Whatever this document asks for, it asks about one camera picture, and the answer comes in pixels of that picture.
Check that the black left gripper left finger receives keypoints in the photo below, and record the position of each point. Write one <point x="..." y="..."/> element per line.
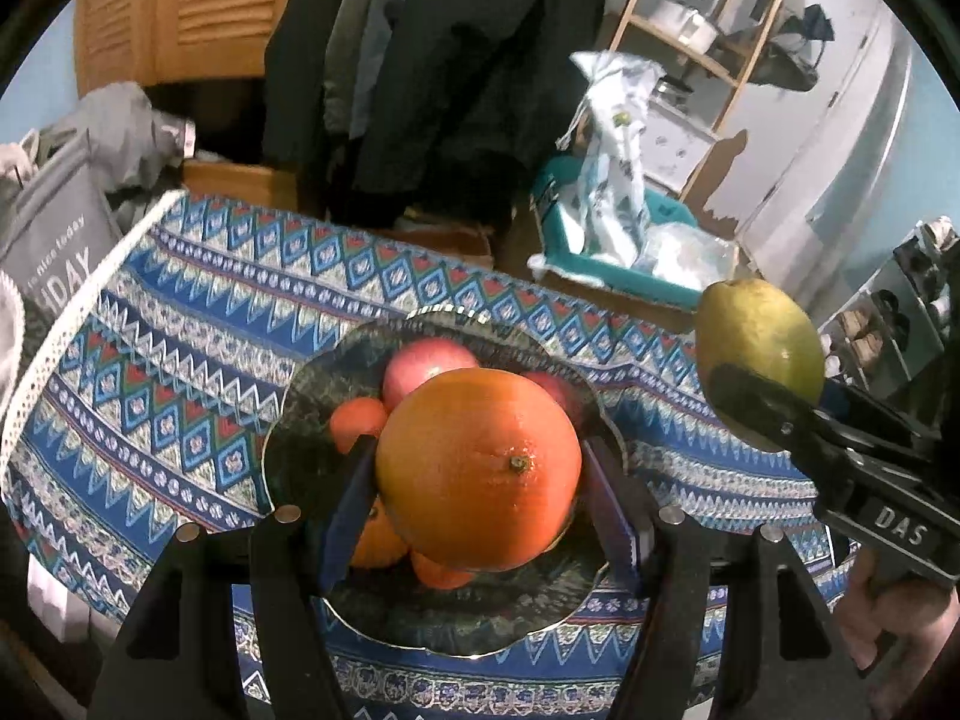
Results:
<point x="176" y="655"/>

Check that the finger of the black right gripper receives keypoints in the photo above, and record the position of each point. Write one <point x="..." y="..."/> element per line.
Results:
<point x="764" y="413"/>

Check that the yellow-green lemon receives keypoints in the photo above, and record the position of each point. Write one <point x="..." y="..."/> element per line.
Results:
<point x="754" y="325"/>

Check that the orange-red grapefruit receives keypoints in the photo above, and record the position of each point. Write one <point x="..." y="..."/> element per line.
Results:
<point x="478" y="469"/>

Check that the large orange fruit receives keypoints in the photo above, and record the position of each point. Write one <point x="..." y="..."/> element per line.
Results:
<point x="380" y="546"/>

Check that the red apple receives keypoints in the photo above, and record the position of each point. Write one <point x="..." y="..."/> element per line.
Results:
<point x="562" y="392"/>

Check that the person's right hand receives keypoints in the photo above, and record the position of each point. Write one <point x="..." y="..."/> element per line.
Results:
<point x="921" y="615"/>

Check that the grey shoe rack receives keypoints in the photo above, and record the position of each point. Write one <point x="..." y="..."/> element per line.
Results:
<point x="898" y="321"/>

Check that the clear plastic bag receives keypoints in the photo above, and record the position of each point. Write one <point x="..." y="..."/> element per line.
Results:
<point x="687" y="256"/>

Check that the teal cardboard box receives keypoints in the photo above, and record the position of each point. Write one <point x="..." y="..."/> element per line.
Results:
<point x="559" y="175"/>

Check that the blue patterned tablecloth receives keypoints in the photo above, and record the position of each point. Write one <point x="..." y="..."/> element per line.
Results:
<point x="155" y="404"/>

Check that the small orange tangerine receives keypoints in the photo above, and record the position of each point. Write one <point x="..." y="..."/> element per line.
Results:
<point x="360" y="416"/>

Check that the white printed plastic bag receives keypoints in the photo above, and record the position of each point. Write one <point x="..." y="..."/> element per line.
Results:
<point x="619" y="157"/>

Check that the white storage box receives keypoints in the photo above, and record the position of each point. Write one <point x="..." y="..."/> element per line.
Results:
<point x="673" y="145"/>

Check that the pink apple in plate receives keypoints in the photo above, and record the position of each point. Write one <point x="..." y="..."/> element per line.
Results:
<point x="419" y="361"/>

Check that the dark folded umbrella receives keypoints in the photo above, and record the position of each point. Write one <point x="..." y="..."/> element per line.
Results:
<point x="790" y="59"/>

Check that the white rice cooker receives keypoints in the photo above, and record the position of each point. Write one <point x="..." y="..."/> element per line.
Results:
<point x="687" y="25"/>

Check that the wooden shelf rack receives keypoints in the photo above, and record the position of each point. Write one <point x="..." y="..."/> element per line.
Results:
<point x="709" y="50"/>

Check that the grey tote bag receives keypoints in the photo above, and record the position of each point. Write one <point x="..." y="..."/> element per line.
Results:
<point x="58" y="228"/>

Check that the black hanging jacket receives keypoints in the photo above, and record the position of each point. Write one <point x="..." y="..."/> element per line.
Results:
<point x="448" y="107"/>

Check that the grey clothes pile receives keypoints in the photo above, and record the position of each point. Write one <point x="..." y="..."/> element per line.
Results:
<point x="132" y="146"/>

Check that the wooden louvered cabinet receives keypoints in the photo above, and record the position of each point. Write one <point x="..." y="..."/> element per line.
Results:
<point x="157" y="42"/>

